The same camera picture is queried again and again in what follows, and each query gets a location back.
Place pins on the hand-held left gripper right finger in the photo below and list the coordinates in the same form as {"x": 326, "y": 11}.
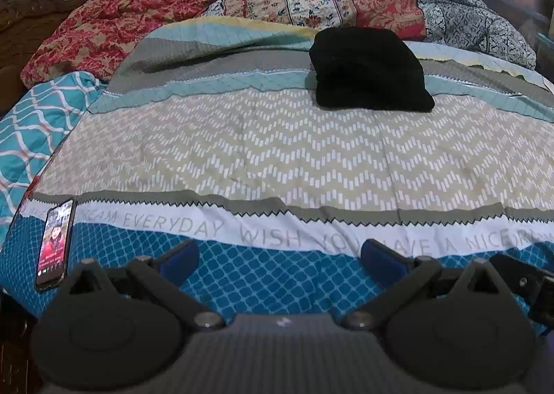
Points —
{"x": 381, "y": 255}

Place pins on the grey storage bin teal lid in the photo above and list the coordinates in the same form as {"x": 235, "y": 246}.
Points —
{"x": 546, "y": 52}

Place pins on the striped patchwork bedspread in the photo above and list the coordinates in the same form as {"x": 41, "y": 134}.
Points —
{"x": 268, "y": 151}

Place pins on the black pants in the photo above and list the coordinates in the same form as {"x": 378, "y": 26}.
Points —
{"x": 368, "y": 69}

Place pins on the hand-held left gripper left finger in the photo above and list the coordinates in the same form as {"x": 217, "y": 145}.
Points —
{"x": 181, "y": 257}

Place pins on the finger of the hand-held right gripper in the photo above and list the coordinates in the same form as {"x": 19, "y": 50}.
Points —
{"x": 530, "y": 286}

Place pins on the carved wooden headboard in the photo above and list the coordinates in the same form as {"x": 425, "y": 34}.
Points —
{"x": 26, "y": 22}

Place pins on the teal lattice bed sheet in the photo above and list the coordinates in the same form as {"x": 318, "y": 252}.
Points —
{"x": 30, "y": 130}

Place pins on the red floral quilt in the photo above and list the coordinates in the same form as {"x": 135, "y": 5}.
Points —
{"x": 130, "y": 13}

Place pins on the smartphone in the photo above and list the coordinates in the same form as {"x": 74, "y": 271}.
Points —
{"x": 54, "y": 242}

